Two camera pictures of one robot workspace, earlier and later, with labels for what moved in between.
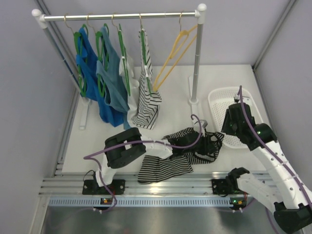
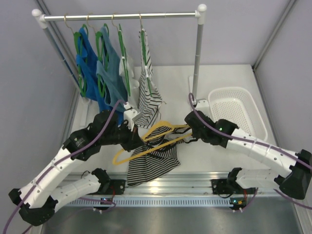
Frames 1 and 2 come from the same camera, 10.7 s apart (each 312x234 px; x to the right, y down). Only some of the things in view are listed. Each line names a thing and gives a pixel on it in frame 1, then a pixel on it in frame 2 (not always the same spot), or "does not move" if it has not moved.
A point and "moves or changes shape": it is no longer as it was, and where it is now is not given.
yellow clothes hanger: (184, 41) to (162, 134)
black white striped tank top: (156, 168) moves or changes shape
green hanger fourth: (144, 51) does not move
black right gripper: (225, 128) to (195, 134)
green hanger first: (81, 37) does not move
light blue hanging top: (110, 70) does not move
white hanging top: (133, 84) does not move
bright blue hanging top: (87, 62) does not move
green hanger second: (102, 45) does not move
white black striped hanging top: (149, 98) does not move
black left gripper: (203, 145) to (136, 140)
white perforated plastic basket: (219, 99) does not move
